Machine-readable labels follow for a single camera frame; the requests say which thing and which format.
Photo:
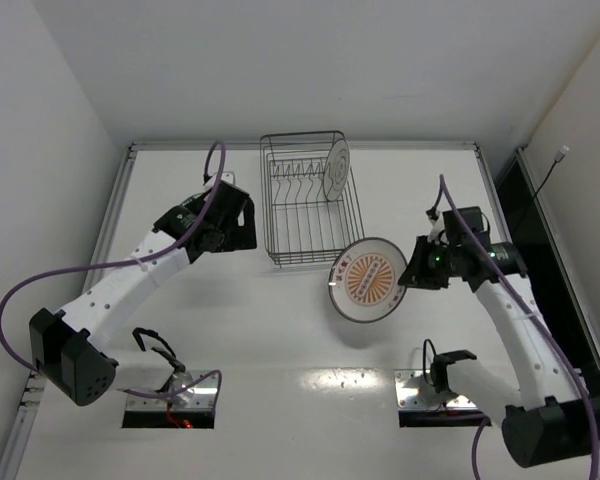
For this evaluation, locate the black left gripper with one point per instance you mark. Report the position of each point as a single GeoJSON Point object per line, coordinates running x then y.
{"type": "Point", "coordinates": [237, 215]}

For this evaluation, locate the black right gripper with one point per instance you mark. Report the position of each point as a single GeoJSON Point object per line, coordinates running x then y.
{"type": "Point", "coordinates": [421, 262]}

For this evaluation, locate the plate with orange sunburst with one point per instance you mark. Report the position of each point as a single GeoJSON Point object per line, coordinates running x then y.
{"type": "Point", "coordinates": [363, 281]}

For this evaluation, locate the white plate green rim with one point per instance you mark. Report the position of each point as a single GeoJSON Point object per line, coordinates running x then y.
{"type": "Point", "coordinates": [336, 170]}

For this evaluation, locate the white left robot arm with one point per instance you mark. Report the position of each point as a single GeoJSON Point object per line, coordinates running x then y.
{"type": "Point", "coordinates": [71, 347]}

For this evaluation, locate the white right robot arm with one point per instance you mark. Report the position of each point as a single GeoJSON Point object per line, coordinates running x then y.
{"type": "Point", "coordinates": [549, 415]}

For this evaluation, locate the grey wire dish rack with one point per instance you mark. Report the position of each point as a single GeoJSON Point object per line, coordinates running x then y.
{"type": "Point", "coordinates": [300, 226]}

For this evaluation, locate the black wall cable white plug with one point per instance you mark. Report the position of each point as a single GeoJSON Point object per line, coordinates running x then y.
{"type": "Point", "coordinates": [557, 159]}

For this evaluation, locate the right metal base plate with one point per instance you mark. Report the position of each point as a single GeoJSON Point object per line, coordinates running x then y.
{"type": "Point", "coordinates": [413, 394]}

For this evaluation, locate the metal base plate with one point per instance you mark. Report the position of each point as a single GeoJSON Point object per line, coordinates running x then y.
{"type": "Point", "coordinates": [413, 394]}
{"type": "Point", "coordinates": [191, 392]}

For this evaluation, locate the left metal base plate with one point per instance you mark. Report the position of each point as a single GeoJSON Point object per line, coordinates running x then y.
{"type": "Point", "coordinates": [191, 392]}

